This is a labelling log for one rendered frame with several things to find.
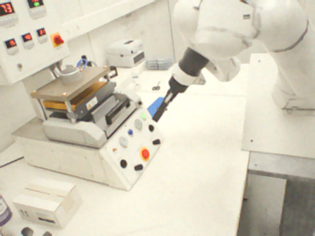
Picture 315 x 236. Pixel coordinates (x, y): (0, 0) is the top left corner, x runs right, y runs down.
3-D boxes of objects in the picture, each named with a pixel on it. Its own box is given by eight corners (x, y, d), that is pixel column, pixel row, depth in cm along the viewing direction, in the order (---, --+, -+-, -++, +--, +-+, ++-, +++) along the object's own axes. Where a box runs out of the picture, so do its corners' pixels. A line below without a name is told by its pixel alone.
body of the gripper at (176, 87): (176, 69, 99) (166, 86, 105) (169, 77, 93) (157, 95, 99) (193, 80, 99) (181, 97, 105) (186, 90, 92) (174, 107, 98)
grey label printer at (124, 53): (108, 67, 208) (103, 46, 199) (122, 58, 222) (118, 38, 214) (134, 68, 196) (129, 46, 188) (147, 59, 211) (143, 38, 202)
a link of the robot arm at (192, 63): (215, 68, 101) (197, 52, 104) (236, 40, 92) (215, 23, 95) (191, 79, 88) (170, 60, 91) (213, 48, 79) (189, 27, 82)
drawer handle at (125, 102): (106, 124, 96) (103, 115, 94) (126, 105, 108) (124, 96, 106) (110, 125, 95) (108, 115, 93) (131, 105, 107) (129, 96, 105)
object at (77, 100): (45, 110, 103) (36, 88, 98) (80, 86, 119) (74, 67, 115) (79, 114, 95) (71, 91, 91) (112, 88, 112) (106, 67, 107)
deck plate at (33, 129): (10, 135, 110) (10, 133, 109) (65, 97, 136) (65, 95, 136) (98, 152, 90) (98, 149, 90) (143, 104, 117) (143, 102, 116)
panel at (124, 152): (131, 187, 97) (103, 147, 92) (163, 140, 120) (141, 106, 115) (135, 186, 96) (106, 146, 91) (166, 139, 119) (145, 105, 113)
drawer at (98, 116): (48, 129, 107) (42, 113, 103) (82, 103, 124) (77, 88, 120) (107, 139, 95) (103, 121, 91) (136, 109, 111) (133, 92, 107)
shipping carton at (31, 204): (21, 218, 92) (10, 201, 88) (46, 192, 102) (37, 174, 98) (61, 232, 85) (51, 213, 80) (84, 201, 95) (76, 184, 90)
